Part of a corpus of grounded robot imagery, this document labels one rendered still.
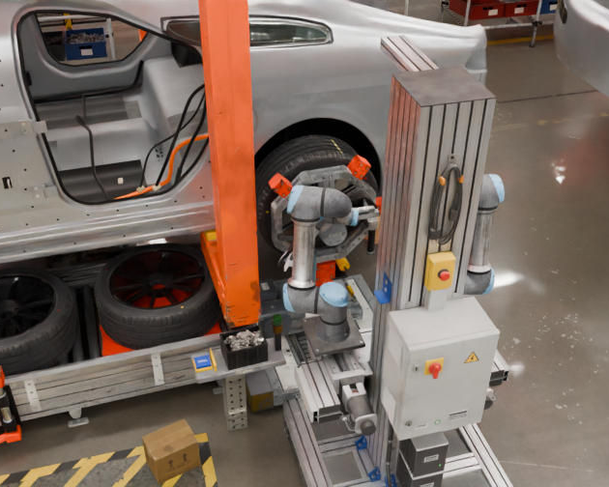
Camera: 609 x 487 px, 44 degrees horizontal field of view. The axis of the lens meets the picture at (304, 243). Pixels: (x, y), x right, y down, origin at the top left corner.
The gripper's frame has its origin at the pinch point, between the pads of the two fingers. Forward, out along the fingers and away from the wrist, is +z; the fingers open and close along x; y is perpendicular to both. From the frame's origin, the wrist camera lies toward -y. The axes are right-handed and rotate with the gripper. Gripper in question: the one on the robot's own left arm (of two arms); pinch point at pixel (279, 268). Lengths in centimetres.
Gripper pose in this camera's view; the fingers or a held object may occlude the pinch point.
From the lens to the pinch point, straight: 350.1
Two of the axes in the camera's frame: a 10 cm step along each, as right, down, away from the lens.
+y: 8.0, 5.4, 2.6
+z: -5.6, 8.3, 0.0
